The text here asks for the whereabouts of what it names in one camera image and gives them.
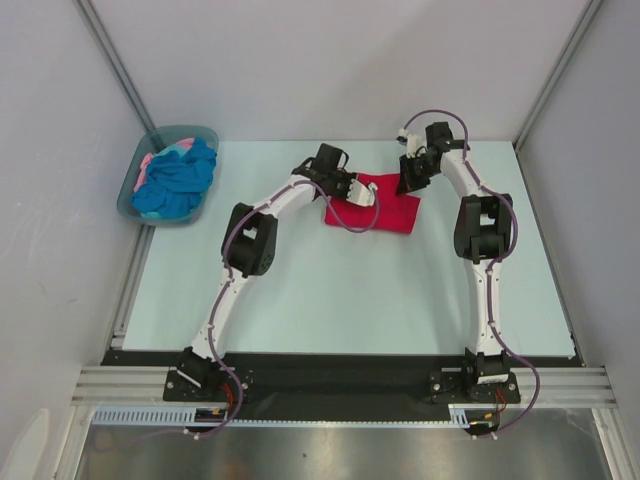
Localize red t shirt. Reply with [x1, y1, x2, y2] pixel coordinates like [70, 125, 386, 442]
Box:
[324, 173, 421, 235]

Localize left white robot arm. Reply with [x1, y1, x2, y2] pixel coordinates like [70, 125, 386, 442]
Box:
[191, 143, 357, 361]

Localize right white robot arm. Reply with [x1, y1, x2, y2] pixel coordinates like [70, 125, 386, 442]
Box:
[396, 122, 517, 357]

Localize light teal t shirt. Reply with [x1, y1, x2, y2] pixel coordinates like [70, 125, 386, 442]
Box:
[131, 139, 191, 219]

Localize blue t shirt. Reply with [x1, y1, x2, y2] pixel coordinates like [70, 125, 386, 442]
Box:
[129, 137, 217, 220]

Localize translucent blue plastic basket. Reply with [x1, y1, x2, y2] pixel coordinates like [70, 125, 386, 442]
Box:
[116, 124, 219, 226]

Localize pink t shirt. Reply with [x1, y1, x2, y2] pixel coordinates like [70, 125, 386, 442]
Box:
[133, 137, 195, 192]

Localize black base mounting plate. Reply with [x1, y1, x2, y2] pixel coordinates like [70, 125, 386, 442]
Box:
[99, 349, 586, 421]

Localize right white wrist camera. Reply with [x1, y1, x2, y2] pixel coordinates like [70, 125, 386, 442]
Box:
[396, 128, 426, 158]

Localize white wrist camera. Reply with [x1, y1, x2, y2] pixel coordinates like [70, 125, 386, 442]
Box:
[396, 128, 426, 158]
[346, 179, 378, 207]

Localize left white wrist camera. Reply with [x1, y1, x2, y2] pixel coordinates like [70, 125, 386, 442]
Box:
[346, 179, 378, 207]

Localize right aluminium corner post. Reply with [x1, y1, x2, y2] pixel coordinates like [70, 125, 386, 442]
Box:
[512, 0, 606, 153]

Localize aluminium corner post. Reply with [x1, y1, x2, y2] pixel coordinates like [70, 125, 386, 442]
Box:
[512, 0, 606, 153]
[72, 0, 156, 132]

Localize slotted cable duct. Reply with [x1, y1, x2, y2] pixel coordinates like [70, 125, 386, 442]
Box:
[93, 404, 498, 429]

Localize left aluminium corner post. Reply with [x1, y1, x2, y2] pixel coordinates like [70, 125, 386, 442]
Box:
[72, 0, 156, 132]

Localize aluminium front rail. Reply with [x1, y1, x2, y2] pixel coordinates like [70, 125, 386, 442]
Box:
[71, 366, 617, 408]

